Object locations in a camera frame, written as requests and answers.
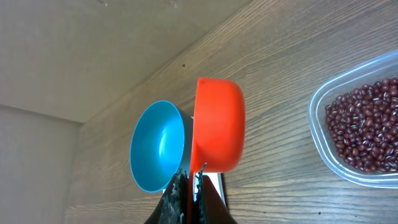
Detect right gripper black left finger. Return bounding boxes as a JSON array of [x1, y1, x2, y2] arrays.
[[144, 169, 188, 224]]

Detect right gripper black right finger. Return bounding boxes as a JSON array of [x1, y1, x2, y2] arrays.
[[194, 163, 237, 224]]

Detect blue plastic bowl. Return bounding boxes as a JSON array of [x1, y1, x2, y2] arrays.
[[130, 100, 193, 193]]

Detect red plastic measuring scoop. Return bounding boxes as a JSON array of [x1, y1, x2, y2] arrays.
[[186, 77, 246, 223]]

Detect white digital kitchen scale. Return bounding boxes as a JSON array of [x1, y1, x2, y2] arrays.
[[188, 168, 226, 205]]

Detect clear plastic bean container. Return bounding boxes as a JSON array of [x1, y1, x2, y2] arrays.
[[308, 50, 397, 189]]

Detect red adzuki beans in container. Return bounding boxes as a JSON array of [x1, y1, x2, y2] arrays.
[[325, 77, 397, 173]]

